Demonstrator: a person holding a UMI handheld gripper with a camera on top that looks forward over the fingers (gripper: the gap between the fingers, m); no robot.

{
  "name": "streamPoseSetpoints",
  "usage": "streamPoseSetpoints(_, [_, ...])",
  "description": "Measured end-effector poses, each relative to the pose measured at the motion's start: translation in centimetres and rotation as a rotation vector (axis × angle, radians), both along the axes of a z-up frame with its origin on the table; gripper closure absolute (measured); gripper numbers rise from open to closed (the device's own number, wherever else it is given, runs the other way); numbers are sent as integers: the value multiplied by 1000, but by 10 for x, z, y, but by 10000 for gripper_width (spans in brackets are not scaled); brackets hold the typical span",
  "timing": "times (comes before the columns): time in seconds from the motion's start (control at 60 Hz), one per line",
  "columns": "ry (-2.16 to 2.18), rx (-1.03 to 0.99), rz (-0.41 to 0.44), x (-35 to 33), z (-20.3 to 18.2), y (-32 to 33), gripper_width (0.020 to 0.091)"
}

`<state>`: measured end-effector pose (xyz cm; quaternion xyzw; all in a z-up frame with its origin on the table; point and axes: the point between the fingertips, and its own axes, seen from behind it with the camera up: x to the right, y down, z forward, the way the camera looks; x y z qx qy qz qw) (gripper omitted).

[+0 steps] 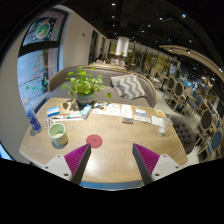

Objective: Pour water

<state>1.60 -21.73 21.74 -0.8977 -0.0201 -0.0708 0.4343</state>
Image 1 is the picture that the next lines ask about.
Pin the clear plastic cup with straw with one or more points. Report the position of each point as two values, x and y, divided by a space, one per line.
164 126

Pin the white printed leaflet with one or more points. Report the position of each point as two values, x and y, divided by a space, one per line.
108 109

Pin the group of ceiling lights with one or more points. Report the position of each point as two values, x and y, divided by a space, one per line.
113 4

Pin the pale green cup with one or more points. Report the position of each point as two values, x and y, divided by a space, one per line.
58 136

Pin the white rectangular box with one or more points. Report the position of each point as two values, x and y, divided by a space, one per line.
127 113

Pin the white pen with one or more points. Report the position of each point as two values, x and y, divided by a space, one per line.
66 117

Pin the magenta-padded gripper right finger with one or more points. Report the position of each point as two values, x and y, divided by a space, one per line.
148 160

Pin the white paper sheet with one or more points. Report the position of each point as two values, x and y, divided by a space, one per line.
157 120

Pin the person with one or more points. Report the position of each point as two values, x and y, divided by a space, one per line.
100 59
119 61

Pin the group of round-backed chairs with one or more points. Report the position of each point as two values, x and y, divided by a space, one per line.
206 120

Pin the flat round red coaster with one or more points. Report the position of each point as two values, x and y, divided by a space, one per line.
94 141

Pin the grey tufted chair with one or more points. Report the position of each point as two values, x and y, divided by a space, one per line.
185 133

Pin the blue and white small box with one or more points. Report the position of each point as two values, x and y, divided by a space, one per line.
53 111

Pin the stack of printed papers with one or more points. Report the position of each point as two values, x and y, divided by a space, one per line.
142 116

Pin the pill blister pack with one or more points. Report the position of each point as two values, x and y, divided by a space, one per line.
49 122

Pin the grey curved sofa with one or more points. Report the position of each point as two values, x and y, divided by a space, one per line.
106 74

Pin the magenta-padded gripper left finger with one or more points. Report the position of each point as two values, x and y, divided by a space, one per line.
75 160

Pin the yellow card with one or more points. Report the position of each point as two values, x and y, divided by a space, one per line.
160 113

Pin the grey chevron cushion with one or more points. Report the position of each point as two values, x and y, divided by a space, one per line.
128 86

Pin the green potted plant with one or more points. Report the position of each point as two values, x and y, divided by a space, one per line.
83 85

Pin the small blue-white carton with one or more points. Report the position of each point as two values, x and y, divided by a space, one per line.
86 111

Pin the clear blue-labelled water bottle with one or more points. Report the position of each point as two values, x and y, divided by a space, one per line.
33 120

